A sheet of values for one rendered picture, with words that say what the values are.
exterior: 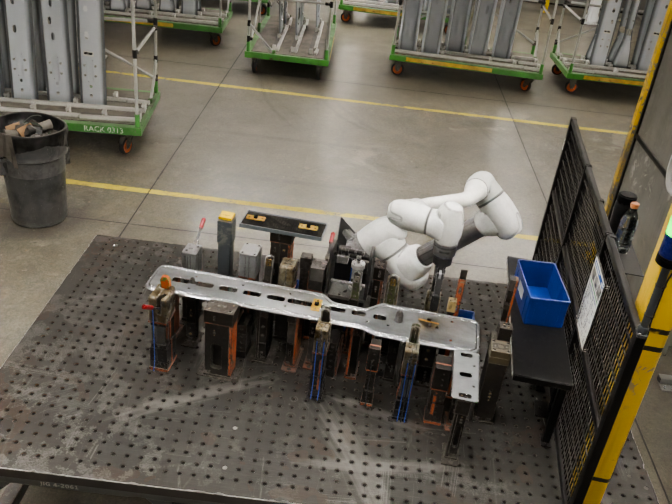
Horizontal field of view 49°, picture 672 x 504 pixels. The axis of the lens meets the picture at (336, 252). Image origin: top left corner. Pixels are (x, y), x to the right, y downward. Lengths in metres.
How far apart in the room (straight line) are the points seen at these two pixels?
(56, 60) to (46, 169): 1.81
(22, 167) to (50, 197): 0.29
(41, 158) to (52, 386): 2.53
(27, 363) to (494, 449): 1.89
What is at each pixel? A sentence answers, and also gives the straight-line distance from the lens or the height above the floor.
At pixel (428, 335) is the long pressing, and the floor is 1.00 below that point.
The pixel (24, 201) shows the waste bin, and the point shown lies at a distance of 5.57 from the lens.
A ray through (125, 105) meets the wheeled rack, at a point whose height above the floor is 0.28.
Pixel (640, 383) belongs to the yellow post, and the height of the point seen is 1.30.
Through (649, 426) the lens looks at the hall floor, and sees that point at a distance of 4.55.
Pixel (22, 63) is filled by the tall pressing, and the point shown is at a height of 0.62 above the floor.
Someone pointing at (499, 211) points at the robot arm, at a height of 1.34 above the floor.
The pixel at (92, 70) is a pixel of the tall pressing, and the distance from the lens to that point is 6.98.
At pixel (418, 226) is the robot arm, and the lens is 2.76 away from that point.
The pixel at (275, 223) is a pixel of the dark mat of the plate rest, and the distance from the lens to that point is 3.27.
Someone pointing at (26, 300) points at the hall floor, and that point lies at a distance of 4.91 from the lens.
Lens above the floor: 2.72
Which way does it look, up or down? 30 degrees down
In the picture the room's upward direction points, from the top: 7 degrees clockwise
